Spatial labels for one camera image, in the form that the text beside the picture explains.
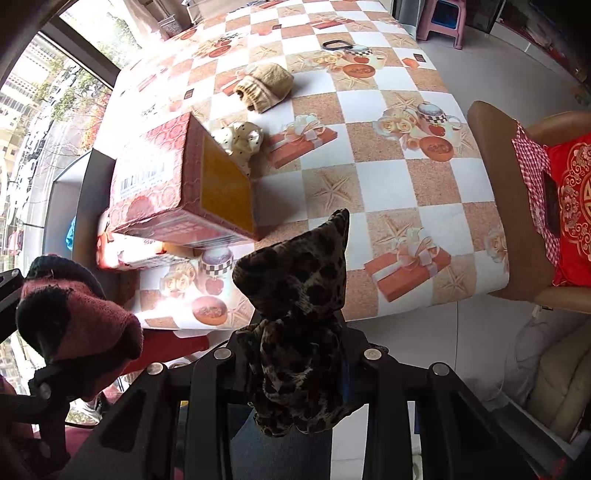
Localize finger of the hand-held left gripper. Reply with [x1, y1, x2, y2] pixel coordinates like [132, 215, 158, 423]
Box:
[0, 269, 24, 319]
[28, 323, 98, 407]

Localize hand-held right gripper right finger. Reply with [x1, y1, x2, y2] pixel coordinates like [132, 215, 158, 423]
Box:
[332, 323, 550, 480]

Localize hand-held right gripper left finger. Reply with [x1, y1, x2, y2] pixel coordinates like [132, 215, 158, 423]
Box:
[69, 330, 259, 480]

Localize black and pink sock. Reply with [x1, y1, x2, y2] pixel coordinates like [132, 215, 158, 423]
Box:
[16, 255, 144, 400]

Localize grey storage box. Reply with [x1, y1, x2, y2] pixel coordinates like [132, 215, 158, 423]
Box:
[44, 148, 118, 273]

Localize leopard print scrunchie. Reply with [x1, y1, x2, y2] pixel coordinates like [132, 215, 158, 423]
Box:
[232, 209, 368, 438]

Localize red patterned cardboard box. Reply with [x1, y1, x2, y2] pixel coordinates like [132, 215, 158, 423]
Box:
[107, 112, 262, 247]

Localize white polka dot scrunchie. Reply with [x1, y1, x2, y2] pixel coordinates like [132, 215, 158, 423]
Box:
[211, 121, 265, 175]

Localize beige knitted sock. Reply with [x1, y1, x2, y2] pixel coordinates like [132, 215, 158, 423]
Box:
[233, 63, 295, 114]

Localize person's maroon garment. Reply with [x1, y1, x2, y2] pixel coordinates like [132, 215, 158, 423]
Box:
[0, 376, 38, 480]

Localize red plastic stool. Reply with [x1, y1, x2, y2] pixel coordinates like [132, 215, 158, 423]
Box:
[139, 330, 208, 370]

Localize person's legs in jeans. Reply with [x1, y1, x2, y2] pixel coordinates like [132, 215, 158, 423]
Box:
[231, 406, 333, 480]

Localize orange flower print box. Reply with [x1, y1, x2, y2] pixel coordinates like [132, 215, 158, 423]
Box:
[96, 215, 199, 271]

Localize cream leather sofa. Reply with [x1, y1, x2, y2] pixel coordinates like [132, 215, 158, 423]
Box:
[503, 318, 591, 444]

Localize checkered patterned tablecloth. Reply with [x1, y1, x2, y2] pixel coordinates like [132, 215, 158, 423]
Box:
[95, 0, 511, 330]

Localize brown chair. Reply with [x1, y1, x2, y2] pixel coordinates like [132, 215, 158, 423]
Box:
[467, 100, 591, 308]

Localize red gold patterned cushion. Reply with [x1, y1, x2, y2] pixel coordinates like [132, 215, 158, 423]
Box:
[545, 141, 591, 287]

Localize red checked cloth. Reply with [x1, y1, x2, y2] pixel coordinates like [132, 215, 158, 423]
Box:
[512, 121, 561, 266]

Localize woven basket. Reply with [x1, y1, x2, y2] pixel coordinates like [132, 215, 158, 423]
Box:
[157, 14, 185, 38]

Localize pink plastic stool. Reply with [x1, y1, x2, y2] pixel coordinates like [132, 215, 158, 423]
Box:
[417, 0, 468, 51]

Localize white standing appliance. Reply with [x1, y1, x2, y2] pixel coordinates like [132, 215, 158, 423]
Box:
[392, 0, 426, 24]

